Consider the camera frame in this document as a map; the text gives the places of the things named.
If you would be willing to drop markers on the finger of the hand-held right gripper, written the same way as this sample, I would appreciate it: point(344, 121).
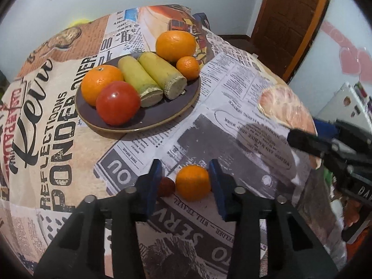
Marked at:
point(324, 128)
point(305, 142)

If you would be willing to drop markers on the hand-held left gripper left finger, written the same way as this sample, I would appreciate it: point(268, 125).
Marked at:
point(152, 186)

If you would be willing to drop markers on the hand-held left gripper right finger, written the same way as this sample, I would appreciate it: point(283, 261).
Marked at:
point(218, 189)

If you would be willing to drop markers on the small dark red fruit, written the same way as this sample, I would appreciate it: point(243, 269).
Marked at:
point(167, 186)

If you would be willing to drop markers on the small tangerine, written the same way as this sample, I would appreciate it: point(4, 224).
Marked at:
point(188, 68)
point(193, 182)

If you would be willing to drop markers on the bread slice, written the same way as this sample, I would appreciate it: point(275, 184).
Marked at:
point(282, 104)

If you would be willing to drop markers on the dark purple plate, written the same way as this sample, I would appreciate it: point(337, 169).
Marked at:
point(162, 113)

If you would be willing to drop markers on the red tomato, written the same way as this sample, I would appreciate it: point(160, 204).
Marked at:
point(118, 103)

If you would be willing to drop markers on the yellow-green sugarcane piece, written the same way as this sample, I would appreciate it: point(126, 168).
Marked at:
point(132, 74)
point(157, 68)

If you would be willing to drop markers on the large orange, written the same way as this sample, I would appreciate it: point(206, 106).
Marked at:
point(100, 81)
point(175, 46)

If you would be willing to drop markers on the white box with sticker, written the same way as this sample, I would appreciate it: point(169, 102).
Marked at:
point(343, 101)

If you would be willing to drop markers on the white heart-print sliding door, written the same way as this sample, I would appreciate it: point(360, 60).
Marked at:
point(345, 40)

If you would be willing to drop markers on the newspaper print tablecloth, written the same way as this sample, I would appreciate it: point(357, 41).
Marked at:
point(72, 139)

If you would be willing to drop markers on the brown wooden door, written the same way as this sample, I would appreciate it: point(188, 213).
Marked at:
point(286, 17)

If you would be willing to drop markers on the dark blue chair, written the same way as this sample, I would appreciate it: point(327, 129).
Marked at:
point(201, 19)

